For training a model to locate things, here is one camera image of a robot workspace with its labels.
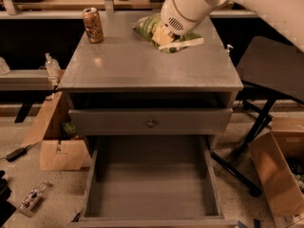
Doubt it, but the green jalapeno chip bag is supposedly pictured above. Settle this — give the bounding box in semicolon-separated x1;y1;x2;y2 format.
133;14;204;53

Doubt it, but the small white pump bottle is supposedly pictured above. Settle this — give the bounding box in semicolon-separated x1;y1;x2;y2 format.
225;44;234;55

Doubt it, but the left cardboard box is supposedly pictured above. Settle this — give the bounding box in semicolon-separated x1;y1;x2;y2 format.
21;92;91;171

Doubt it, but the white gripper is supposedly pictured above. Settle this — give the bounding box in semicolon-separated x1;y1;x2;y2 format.
152;0;198;46

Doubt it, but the right cardboard box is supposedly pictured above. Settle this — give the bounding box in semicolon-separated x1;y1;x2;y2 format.
249;117;304;228

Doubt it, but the cardboard box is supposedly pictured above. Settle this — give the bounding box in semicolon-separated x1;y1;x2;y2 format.
21;92;91;171
249;117;304;228

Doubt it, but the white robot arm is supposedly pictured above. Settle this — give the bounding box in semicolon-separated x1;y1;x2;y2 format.
152;0;304;50

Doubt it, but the closed grey upper drawer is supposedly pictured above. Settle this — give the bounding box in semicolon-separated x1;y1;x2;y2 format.
69;108;232;136

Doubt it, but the patterned drink can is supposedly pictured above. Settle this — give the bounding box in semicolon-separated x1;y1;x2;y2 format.
83;8;104;43

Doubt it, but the open grey lower drawer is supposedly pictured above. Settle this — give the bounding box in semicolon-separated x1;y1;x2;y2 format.
66;136;237;228

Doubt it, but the clear sanitizer bottle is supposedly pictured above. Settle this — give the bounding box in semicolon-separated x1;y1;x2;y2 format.
45;53;61;77

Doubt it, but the black folding stand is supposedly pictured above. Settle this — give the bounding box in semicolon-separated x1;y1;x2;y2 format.
211;36;304;197

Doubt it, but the black power adapter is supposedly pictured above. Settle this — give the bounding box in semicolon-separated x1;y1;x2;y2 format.
6;145;30;162

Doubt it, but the plastic bottle on floor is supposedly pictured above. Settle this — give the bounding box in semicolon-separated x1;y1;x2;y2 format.
18;180;51;217

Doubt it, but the green bag in box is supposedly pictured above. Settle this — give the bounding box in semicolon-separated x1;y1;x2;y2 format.
61;122;77;139

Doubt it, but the grey drawer cabinet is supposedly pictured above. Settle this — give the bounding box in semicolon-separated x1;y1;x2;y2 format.
58;10;244;228

